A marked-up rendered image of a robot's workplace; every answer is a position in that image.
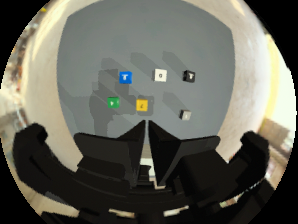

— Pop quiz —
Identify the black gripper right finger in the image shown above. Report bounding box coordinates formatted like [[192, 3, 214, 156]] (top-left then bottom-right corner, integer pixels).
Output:
[[148, 120, 221, 186]]

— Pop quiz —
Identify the blue block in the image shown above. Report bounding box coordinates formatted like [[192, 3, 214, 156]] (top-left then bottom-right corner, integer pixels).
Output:
[[118, 71, 132, 84]]

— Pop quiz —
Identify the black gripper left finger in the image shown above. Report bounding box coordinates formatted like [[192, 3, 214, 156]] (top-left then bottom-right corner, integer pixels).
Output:
[[73, 120, 146, 186]]

